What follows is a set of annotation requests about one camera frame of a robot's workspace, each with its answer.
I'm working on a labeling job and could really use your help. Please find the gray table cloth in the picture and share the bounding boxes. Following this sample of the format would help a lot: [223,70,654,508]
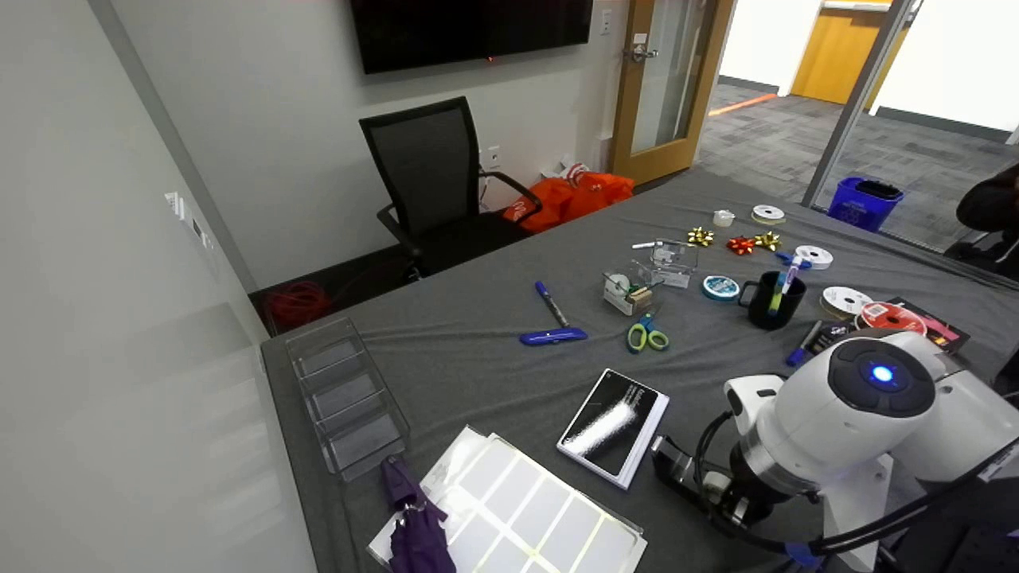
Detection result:
[259,168,1019,573]

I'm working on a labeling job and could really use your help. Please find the black wall television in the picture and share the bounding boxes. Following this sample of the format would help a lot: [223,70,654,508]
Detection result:
[346,0,594,75]

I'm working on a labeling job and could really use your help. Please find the small clear tape dispenser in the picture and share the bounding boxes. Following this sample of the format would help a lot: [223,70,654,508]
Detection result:
[600,266,660,319]

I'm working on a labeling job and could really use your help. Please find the large white ribbon spool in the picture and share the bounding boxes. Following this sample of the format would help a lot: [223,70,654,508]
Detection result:
[818,283,879,323]

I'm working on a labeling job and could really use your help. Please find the red ribbon spool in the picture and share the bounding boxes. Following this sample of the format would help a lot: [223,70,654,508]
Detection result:
[857,298,928,336]

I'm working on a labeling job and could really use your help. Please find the wooden glass door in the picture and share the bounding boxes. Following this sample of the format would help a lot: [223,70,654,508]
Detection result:
[608,0,740,187]

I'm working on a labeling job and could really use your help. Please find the blue bin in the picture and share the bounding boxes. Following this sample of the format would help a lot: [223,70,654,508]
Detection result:
[826,172,909,236]

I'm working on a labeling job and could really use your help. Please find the green blue scissors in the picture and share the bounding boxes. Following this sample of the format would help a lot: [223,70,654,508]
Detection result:
[622,313,675,356]

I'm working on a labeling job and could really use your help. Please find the blue capped marker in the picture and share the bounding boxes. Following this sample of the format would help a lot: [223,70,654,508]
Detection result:
[780,319,847,373]

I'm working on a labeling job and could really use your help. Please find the orange bag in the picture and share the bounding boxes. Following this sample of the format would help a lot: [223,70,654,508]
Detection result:
[499,168,636,236]

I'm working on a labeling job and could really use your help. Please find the yellow wooden door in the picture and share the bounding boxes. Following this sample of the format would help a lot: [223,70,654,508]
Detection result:
[791,3,884,109]

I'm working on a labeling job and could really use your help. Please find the purple cloth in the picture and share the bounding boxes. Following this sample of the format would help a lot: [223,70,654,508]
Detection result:
[380,455,459,573]

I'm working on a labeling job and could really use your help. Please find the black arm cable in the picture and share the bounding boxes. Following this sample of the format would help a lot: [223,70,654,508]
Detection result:
[689,408,1019,560]

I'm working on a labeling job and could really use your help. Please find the white wall switch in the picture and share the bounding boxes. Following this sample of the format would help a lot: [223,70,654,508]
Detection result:
[164,187,209,247]

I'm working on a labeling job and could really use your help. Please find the blue white marker pen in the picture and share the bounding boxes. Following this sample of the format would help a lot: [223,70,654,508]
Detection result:
[532,278,573,331]

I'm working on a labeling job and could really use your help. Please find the teal tape roll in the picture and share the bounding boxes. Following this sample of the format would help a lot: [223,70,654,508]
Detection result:
[700,270,745,304]

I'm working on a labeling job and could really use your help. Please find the black mesh office chair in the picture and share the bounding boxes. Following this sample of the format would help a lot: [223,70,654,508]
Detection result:
[356,92,545,280]

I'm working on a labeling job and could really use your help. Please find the black tablet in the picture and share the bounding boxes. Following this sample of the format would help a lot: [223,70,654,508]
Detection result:
[555,365,675,495]

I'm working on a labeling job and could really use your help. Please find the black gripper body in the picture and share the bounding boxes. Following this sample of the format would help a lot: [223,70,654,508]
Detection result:
[695,449,775,525]

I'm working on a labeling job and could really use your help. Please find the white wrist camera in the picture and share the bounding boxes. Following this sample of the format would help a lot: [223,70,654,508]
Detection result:
[723,373,791,440]

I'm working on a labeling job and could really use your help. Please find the red coiled cable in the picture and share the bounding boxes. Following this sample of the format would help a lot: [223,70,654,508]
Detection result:
[261,280,335,334]

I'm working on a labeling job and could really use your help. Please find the clear acrylic tray organizer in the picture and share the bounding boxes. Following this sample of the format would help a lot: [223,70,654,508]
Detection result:
[288,325,412,486]

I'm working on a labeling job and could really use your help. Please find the black mug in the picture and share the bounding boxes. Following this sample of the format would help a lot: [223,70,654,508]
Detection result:
[740,266,809,334]

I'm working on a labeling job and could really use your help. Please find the metal glass wall frame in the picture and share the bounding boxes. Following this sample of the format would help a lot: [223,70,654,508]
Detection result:
[799,0,928,209]

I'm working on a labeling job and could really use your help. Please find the clear plastic box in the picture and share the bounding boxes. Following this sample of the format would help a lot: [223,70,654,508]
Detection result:
[651,265,695,293]

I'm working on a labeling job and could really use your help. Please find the black printed cardboard box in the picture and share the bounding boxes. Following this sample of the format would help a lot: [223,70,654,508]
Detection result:
[847,295,972,353]

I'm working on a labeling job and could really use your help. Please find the white label sheet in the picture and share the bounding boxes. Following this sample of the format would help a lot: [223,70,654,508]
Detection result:
[365,425,651,573]

